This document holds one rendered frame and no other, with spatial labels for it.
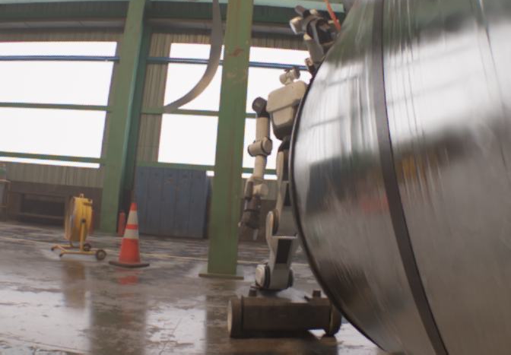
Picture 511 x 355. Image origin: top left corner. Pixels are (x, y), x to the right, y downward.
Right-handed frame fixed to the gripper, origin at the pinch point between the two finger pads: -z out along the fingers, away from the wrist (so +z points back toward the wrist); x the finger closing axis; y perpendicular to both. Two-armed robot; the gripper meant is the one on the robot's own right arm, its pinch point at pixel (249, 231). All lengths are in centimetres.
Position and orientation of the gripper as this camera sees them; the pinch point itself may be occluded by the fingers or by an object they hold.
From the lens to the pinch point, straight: 206.7
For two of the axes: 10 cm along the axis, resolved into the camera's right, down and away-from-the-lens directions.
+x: -6.5, -4.5, -6.1
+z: 1.6, -8.7, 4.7
